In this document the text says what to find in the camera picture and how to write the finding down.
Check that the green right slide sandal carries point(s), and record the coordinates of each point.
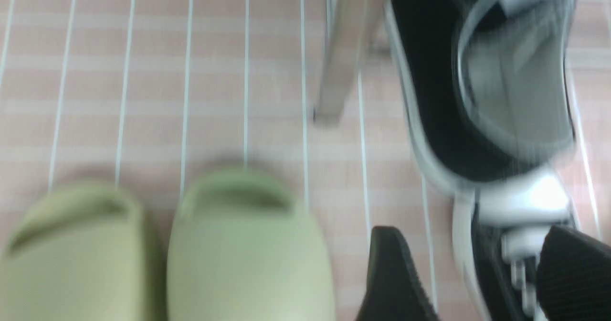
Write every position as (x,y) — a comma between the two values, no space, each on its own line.
(243,247)

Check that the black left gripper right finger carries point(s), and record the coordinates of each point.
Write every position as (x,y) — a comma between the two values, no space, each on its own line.
(573,281)

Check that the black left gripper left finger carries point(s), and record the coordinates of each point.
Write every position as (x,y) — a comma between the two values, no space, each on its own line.
(394,291)

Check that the green left slide sandal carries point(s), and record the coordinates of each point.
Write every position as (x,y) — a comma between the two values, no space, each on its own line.
(85,252)

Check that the metal shoe rack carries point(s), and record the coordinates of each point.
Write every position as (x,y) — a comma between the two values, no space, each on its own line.
(352,36)

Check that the green slide sandal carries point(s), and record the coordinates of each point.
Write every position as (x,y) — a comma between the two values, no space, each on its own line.
(85,252)
(243,247)

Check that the pink grid floor mat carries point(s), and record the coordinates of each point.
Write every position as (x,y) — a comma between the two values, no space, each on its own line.
(151,95)

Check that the black canvas sneaker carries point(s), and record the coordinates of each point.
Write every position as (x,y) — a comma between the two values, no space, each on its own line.
(486,99)

